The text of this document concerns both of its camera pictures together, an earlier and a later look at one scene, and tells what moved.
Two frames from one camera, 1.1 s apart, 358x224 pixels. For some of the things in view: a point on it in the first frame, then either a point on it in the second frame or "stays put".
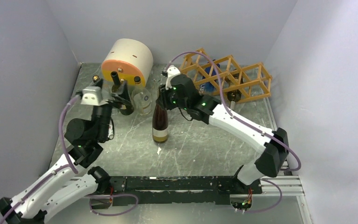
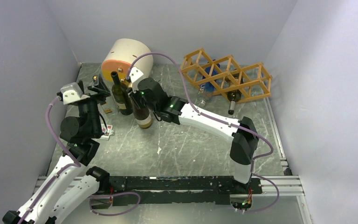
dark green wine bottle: x=126 y=110 stays put
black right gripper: x=162 y=99 -> x=134 y=97
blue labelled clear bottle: x=208 y=87 stays put
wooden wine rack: x=224 y=77 stays put
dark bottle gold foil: x=160 y=124 -> x=143 y=117
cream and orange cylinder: x=132 y=59 stays put
